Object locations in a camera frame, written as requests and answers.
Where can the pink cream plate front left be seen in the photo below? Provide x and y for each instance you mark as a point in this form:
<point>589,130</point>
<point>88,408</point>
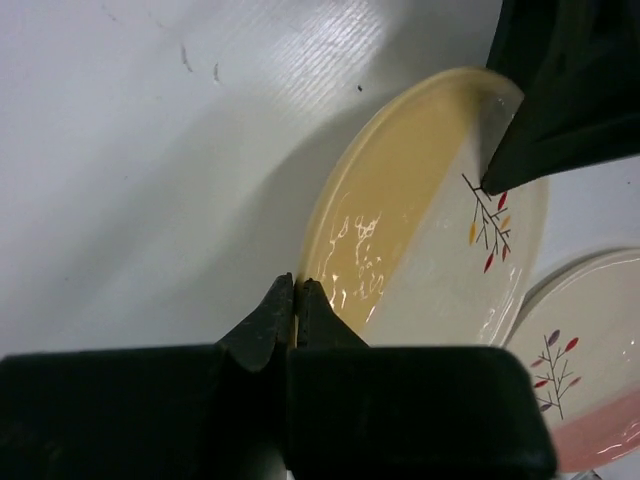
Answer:
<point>578,336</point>

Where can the yellow cream plate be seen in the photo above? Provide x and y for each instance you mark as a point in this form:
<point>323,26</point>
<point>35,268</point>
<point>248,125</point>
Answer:
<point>406,244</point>

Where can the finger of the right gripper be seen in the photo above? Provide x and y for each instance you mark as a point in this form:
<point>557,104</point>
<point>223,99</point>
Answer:
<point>577,64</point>

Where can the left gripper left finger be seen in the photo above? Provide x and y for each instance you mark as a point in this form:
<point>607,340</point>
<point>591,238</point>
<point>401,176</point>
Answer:
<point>203,411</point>

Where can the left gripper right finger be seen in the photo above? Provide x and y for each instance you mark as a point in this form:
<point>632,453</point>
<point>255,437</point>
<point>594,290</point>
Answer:
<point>359,412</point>

